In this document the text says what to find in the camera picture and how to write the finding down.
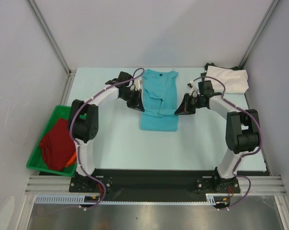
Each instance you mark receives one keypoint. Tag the white cable duct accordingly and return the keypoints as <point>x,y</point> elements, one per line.
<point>89,200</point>

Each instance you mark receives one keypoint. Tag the white folded t-shirt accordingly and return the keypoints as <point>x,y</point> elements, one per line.
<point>236,82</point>

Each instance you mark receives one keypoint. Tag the left aluminium frame post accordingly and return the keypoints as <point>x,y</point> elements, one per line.
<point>48,34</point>

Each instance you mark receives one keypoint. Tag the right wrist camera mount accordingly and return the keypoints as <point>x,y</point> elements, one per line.
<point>193,89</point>

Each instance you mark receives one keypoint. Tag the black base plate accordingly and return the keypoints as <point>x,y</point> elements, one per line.
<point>154,185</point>

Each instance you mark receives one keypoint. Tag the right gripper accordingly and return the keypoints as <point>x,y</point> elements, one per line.
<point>189,103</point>

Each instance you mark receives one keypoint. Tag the dark red t-shirt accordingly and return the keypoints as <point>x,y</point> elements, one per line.
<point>57,147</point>

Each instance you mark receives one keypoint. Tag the dark green folded t-shirt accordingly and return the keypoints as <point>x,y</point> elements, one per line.
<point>211,70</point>

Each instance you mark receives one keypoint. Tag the aluminium frame post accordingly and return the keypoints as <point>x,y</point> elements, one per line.
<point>48,34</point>
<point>260,31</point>

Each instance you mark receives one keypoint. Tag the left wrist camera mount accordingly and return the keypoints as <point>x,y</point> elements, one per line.
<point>136,85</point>

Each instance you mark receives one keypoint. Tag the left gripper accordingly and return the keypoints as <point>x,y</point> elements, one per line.
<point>139,107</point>

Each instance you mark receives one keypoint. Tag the right aluminium frame post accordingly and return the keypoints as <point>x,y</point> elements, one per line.
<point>260,31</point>

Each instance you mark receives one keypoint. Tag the green plastic bin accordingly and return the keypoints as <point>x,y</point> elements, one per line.
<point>35,161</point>

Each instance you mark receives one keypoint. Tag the aluminium frame rail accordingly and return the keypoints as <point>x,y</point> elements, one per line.
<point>47,184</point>

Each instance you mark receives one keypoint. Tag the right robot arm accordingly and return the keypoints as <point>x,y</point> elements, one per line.
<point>243,134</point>

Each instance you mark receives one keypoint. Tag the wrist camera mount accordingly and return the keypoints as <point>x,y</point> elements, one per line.
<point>136,85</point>
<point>193,89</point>

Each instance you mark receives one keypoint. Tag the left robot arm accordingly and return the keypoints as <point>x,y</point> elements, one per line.
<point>83,125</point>

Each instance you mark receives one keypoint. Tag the light blue t-shirt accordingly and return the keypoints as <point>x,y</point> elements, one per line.
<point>160,101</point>

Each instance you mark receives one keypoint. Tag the orange t-shirt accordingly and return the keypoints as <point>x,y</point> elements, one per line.
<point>71,161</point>

